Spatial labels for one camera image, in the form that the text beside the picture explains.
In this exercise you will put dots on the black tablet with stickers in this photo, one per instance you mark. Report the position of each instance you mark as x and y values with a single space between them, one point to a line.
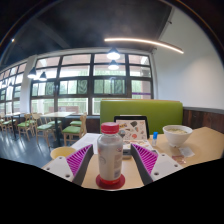
133 128

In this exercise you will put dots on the long linear ceiling light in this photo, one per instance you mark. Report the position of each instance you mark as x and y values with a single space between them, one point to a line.
143 41

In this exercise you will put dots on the flat round red coaster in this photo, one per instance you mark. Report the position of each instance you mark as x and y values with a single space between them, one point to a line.
100 182

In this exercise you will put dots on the group of green-seated wooden chairs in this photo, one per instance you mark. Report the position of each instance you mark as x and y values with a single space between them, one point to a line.
71 130

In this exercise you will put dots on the yellow mug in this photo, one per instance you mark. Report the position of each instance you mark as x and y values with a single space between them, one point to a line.
61 151

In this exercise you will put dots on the white bowl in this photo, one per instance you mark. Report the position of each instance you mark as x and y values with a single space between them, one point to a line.
177 135

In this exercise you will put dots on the red-capped clear drink bottle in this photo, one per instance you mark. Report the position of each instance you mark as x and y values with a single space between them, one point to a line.
110 153

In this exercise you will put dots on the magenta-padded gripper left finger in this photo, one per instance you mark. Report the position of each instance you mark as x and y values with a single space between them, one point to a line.
58 167

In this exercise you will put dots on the green upholstered bench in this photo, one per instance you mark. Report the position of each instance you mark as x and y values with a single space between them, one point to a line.
150 111

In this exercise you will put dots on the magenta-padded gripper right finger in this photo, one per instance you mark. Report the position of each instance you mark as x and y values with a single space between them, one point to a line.
165 165

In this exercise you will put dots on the group of pendant lamps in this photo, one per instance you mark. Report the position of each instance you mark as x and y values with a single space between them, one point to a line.
113 54

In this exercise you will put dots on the wooden dining table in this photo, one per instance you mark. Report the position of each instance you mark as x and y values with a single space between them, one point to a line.
58 115

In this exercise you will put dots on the small blue-capped bottle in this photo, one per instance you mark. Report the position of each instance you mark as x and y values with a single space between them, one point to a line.
155 138

